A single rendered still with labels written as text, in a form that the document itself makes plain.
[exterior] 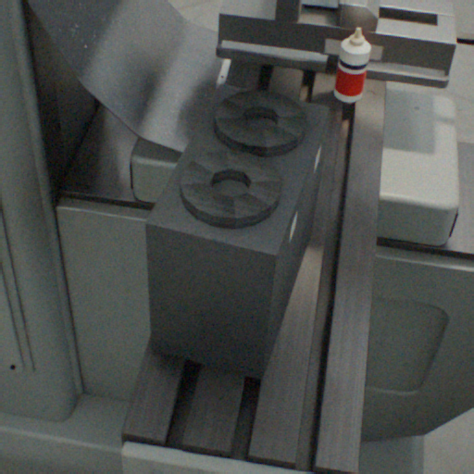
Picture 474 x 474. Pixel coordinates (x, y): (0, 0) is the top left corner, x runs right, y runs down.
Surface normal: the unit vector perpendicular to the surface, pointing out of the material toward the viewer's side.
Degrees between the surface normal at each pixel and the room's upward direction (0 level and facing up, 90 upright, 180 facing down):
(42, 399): 79
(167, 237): 90
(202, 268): 90
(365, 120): 0
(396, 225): 90
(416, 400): 90
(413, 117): 0
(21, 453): 63
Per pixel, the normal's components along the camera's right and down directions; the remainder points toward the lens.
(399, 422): -0.16, 0.70
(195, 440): 0.05, -0.69
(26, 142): 0.73, 0.50
